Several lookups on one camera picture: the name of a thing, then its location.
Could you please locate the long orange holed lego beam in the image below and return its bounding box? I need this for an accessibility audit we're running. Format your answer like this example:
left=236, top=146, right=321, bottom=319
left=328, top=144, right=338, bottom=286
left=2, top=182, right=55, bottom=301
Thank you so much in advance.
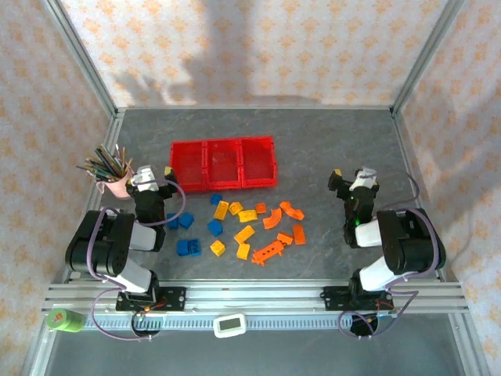
left=251, top=240, right=287, bottom=267

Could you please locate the pink cup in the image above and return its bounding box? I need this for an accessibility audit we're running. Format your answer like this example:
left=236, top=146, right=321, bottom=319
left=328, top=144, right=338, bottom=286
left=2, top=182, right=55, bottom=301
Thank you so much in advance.
left=96, top=168, right=138, bottom=201

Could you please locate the bunch of coloured pencils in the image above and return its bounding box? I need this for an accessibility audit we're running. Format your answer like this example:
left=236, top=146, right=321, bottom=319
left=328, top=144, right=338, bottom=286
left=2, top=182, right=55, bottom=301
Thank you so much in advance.
left=76, top=143, right=134, bottom=184

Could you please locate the white digital timer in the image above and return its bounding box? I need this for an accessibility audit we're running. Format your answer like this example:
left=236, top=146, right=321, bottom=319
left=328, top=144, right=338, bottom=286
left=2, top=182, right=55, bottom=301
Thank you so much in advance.
left=213, top=312, right=247, bottom=338

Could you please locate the green tape roll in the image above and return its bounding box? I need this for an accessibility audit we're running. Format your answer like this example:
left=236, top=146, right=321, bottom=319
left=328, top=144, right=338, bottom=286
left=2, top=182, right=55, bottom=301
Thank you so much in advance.
left=45, top=308, right=85, bottom=334

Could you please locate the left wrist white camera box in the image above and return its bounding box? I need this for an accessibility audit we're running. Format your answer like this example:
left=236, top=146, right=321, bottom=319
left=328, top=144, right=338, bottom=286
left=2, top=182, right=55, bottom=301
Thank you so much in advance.
left=128, top=165, right=158, bottom=193

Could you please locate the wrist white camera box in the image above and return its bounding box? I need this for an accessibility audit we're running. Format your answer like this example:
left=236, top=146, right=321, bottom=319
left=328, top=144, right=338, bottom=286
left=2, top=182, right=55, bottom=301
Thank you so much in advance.
left=128, top=165, right=158, bottom=193
left=350, top=167, right=380, bottom=192

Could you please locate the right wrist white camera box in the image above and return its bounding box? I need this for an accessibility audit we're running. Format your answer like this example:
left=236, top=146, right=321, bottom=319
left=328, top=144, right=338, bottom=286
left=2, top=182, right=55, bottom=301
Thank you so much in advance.
left=350, top=167, right=380, bottom=192

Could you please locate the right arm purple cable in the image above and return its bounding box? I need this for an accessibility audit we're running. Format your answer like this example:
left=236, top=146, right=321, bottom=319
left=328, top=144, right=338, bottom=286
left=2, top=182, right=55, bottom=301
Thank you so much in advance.
left=338, top=172, right=439, bottom=340

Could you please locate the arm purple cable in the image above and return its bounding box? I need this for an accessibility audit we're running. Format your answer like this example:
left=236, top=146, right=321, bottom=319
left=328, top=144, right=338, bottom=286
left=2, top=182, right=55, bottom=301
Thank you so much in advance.
left=338, top=172, right=439, bottom=340
left=86, top=178, right=187, bottom=341

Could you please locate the aluminium frame rail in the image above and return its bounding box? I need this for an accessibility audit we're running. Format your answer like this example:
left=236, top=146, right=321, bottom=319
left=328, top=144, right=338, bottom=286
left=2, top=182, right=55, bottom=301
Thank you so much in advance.
left=58, top=109, right=126, bottom=284
left=115, top=104, right=396, bottom=112
left=390, top=109, right=449, bottom=283

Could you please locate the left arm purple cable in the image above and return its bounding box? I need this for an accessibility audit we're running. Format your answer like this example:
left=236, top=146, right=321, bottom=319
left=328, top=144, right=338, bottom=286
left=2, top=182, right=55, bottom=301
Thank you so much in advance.
left=86, top=178, right=187, bottom=341

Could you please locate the wide aluminium base rail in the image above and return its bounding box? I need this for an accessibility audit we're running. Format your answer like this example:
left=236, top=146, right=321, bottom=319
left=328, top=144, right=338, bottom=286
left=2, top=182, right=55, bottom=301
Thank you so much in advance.
left=41, top=278, right=470, bottom=314

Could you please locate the aluminium frame post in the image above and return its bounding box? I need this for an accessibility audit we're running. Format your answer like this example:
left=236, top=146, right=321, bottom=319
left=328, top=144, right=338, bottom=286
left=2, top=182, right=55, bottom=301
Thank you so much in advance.
left=41, top=0, right=121, bottom=118
left=390, top=0, right=466, bottom=118

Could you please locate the grey slotted cable duct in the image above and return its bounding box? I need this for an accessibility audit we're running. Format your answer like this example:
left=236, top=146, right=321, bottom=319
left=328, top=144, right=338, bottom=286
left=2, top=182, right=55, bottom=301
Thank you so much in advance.
left=84, top=315, right=341, bottom=331

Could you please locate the aluminium frame leg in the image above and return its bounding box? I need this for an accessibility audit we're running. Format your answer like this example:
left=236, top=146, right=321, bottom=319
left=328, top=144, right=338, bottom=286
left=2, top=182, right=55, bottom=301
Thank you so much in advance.
left=19, top=328, right=59, bottom=376
left=448, top=313, right=490, bottom=376

